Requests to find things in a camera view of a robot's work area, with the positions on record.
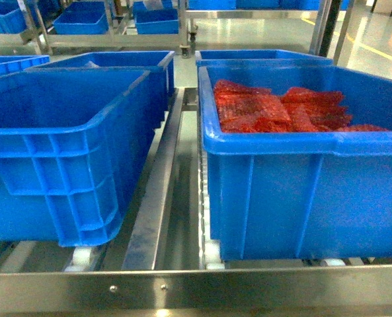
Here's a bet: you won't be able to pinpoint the blue bin behind left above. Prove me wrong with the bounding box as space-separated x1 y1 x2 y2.
30 50 175 96

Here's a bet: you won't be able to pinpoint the blue bin with red bags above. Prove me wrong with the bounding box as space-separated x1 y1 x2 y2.
198 66 392 261

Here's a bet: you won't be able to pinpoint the near stainless shelf rack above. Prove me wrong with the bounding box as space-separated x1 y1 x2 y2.
0 87 392 316

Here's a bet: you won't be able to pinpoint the blue bin behind right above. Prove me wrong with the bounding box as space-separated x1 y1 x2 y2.
195 50 333 67

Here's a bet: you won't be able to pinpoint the empty blue bin bottom shelf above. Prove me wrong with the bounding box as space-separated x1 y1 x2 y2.
0 68 168 247

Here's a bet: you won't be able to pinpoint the far blue bin centre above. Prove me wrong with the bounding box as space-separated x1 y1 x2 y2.
132 1 178 35

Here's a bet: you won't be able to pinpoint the red bubble wrap bags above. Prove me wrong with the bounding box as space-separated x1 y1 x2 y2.
214 79 387 133

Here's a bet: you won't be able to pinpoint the far stainless wheeled rack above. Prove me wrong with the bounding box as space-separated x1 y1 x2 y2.
0 1 191 58

